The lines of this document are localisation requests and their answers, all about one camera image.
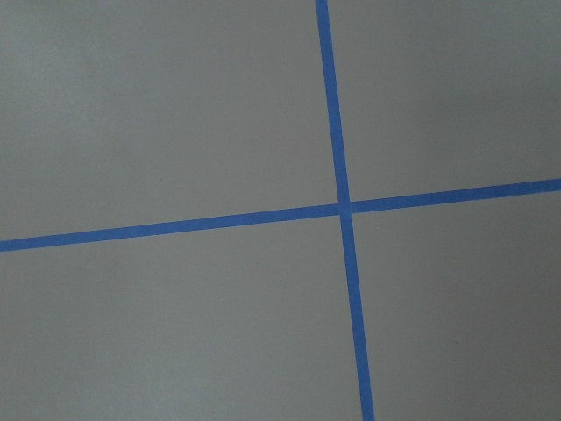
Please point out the blue tape line lengthwise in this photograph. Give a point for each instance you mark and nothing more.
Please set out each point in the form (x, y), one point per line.
(345, 210)

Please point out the blue tape line crosswise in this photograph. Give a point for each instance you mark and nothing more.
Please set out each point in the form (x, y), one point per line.
(275, 216)

